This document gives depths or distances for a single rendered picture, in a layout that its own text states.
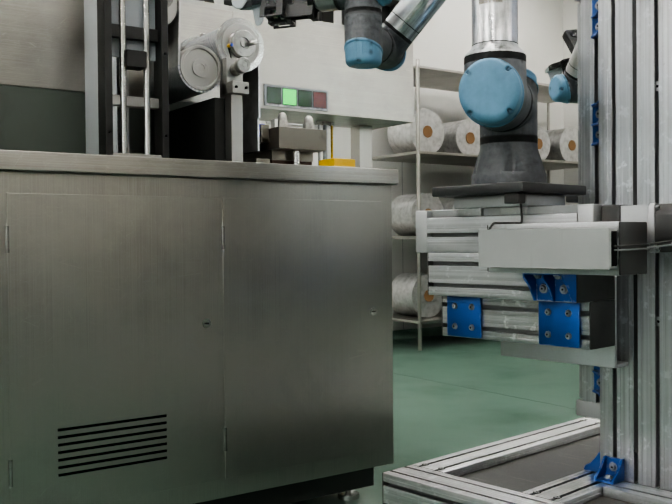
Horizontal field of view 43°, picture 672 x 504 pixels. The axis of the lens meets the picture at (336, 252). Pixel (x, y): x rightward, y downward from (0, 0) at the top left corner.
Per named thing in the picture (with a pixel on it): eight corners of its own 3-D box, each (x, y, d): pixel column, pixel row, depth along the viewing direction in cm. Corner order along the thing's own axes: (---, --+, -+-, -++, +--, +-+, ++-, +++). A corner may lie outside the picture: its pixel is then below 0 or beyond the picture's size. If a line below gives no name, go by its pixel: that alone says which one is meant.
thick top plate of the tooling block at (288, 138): (279, 147, 237) (278, 126, 237) (213, 159, 270) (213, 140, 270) (326, 150, 246) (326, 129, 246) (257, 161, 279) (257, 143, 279)
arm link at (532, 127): (542, 139, 177) (542, 74, 177) (532, 132, 164) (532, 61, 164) (485, 142, 181) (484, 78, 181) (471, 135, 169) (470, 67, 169)
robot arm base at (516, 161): (561, 185, 173) (561, 136, 173) (517, 182, 163) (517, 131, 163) (500, 189, 184) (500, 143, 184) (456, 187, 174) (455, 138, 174)
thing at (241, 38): (230, 29, 230) (254, 29, 234) (227, 30, 231) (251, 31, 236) (233, 57, 230) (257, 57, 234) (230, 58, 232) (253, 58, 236)
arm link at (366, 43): (393, 71, 176) (392, 17, 176) (375, 60, 166) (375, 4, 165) (357, 74, 179) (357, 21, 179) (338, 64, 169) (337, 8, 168)
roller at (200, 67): (180, 88, 224) (180, 42, 224) (143, 101, 245) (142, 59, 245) (221, 92, 231) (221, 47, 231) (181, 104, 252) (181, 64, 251)
